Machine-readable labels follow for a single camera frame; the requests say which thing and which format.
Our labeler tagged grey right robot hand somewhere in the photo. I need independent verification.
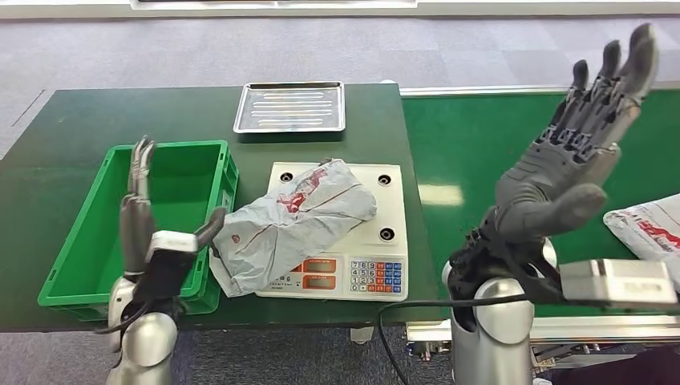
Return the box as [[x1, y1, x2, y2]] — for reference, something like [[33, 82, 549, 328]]
[[491, 22, 660, 245]]

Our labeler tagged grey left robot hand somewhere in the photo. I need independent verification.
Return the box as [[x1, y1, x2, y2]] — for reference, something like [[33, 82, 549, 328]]
[[119, 136, 229, 278]]

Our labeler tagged grey mailer package red print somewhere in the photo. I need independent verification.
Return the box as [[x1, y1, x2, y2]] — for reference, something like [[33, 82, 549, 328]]
[[603, 193, 680, 294], [209, 158, 378, 298]]

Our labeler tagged metal conveyor underframe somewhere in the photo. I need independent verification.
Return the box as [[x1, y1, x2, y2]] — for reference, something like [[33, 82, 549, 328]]
[[409, 339, 638, 375]]

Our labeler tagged green plastic crate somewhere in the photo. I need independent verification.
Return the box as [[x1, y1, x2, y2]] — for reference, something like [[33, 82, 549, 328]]
[[37, 140, 240, 322]]

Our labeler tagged white electronic scale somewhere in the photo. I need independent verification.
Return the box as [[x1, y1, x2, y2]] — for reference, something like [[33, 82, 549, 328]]
[[256, 161, 409, 303]]

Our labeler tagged metal baking tray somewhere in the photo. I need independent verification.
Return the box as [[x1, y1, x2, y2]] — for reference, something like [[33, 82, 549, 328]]
[[233, 80, 346, 135]]

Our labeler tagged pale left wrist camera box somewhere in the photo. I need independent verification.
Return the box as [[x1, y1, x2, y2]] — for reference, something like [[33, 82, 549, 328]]
[[136, 231, 199, 305]]

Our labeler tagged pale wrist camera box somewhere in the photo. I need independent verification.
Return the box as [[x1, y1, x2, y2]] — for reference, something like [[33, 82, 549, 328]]
[[559, 258, 679, 310], [136, 231, 199, 305]]

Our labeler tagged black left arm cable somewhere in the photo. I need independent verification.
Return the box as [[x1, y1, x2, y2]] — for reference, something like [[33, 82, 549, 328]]
[[95, 302, 155, 337]]

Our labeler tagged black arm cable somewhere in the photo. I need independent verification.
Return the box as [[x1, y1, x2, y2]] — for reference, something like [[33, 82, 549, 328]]
[[95, 302, 155, 337], [377, 294, 532, 385]]

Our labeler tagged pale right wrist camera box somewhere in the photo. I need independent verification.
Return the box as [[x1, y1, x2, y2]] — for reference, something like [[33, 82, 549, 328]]
[[559, 258, 679, 310]]

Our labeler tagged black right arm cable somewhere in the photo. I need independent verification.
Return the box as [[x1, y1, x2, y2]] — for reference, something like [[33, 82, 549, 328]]
[[377, 294, 532, 385]]

